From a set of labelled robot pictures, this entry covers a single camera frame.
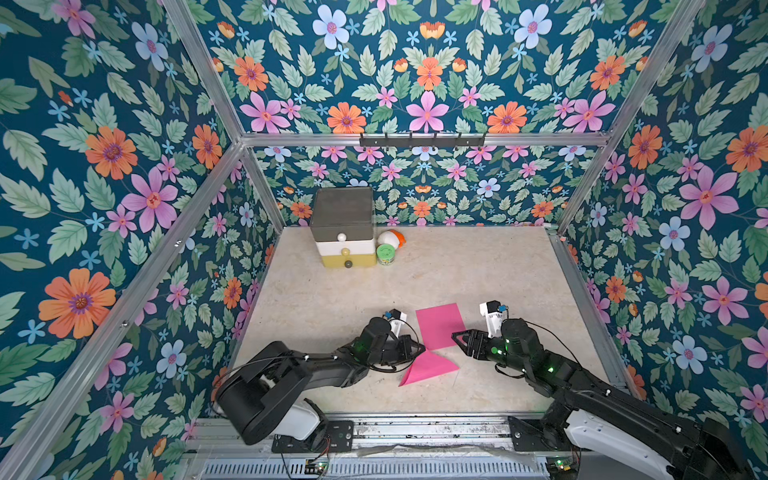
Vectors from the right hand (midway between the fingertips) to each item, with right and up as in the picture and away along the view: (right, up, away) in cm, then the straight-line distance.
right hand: (456, 337), depth 77 cm
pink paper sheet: (-3, -1, +17) cm, 17 cm away
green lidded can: (-20, +22, +30) cm, 42 cm away
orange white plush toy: (-18, +28, +35) cm, 48 cm away
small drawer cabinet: (-34, +31, +17) cm, 48 cm away
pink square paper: (-7, -11, +9) cm, 15 cm away
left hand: (-7, -4, +4) cm, 9 cm away
